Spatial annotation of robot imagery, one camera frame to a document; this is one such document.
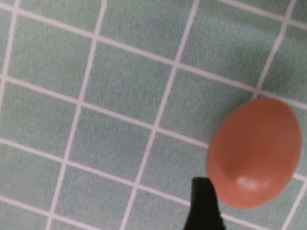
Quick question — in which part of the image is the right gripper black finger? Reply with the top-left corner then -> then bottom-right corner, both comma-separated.
183,177 -> 226,230

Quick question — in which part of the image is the brown egg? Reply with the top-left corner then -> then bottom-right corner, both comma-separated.
206,97 -> 302,209

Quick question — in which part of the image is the green checked tablecloth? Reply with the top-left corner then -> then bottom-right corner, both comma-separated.
0,0 -> 307,230

